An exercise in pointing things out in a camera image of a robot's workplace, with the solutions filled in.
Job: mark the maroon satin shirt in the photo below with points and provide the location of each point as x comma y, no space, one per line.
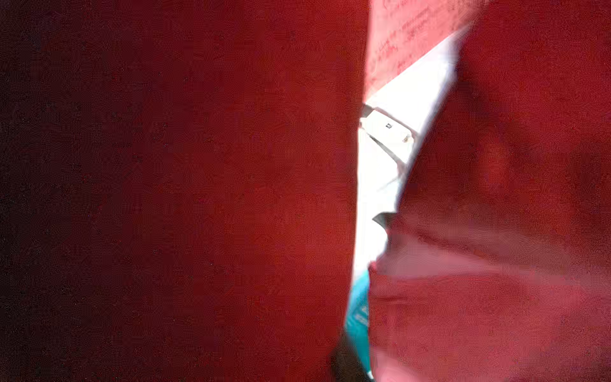
179,189

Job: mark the teal clothespin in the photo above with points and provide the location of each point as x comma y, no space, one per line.
357,322

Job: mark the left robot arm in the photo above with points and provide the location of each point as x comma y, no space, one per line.
410,99

